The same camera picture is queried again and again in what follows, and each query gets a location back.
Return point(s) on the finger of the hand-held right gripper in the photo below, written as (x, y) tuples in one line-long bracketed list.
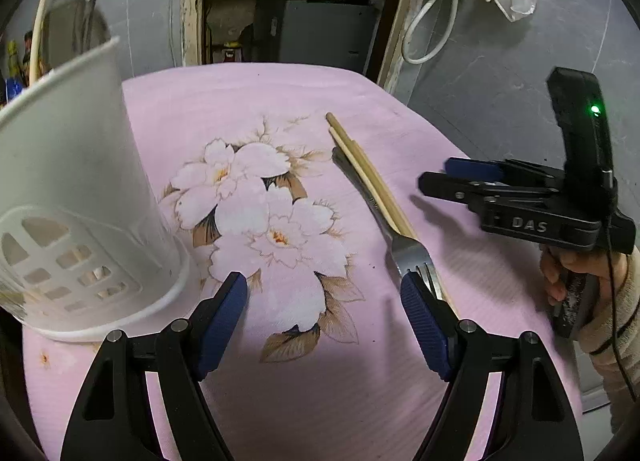
[(475, 168), (450, 186)]

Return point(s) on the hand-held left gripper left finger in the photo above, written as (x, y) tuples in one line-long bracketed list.
[(225, 326)]

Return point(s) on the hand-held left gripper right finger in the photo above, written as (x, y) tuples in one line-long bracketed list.
[(422, 326)]

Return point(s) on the metal fork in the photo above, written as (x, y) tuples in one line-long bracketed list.
[(407, 253)]

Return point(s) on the white plastic utensil basket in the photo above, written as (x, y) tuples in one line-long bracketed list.
[(70, 151)]

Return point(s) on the person's right forearm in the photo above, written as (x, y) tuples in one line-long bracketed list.
[(615, 336)]

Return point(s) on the person's right hand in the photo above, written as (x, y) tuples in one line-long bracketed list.
[(550, 276)]

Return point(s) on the pink floral tablecloth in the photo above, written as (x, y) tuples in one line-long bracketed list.
[(310, 391)]

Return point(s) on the grey cabinet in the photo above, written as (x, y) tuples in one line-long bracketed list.
[(315, 31)]

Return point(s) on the white blue bag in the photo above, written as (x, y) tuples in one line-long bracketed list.
[(13, 90)]

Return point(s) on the worn wooden door frame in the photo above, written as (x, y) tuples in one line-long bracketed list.
[(192, 1)]

